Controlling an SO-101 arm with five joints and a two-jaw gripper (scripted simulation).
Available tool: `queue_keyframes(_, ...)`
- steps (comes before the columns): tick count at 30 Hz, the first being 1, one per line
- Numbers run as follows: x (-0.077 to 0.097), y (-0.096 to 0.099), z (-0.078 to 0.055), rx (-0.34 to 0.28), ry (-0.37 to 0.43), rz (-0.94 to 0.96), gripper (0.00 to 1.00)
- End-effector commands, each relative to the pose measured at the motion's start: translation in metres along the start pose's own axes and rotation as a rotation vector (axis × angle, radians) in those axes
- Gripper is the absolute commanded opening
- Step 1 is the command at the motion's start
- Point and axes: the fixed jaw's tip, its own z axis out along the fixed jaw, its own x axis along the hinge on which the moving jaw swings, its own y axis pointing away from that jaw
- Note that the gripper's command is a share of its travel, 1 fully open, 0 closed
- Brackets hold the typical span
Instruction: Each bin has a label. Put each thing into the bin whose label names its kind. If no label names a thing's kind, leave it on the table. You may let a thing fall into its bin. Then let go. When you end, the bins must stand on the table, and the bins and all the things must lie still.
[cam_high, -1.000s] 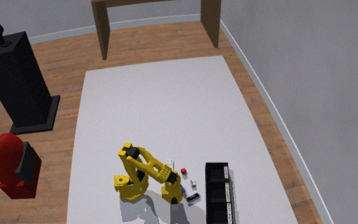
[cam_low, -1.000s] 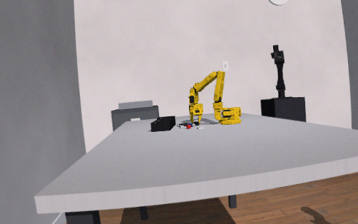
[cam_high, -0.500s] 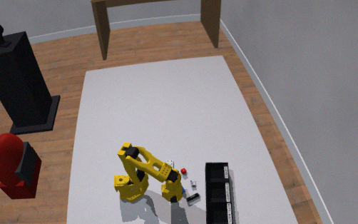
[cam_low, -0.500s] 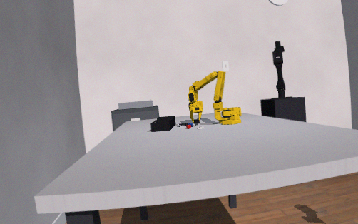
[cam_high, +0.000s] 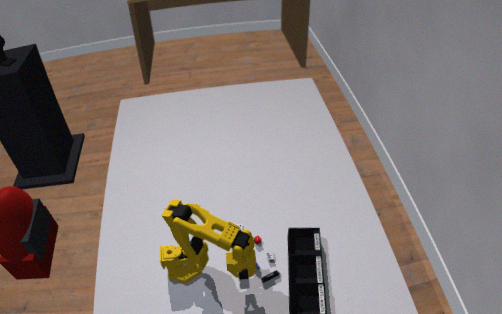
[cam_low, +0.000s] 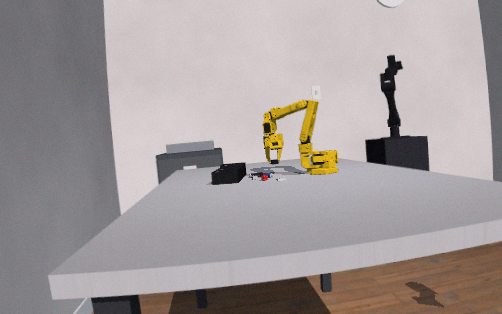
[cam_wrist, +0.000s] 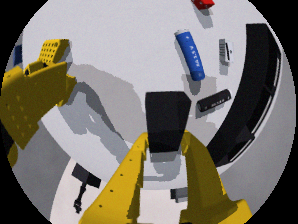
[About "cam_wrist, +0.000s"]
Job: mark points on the red die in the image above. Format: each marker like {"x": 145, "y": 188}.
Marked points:
{"x": 203, "y": 4}

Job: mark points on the blue battery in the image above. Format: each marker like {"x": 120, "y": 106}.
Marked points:
{"x": 191, "y": 54}

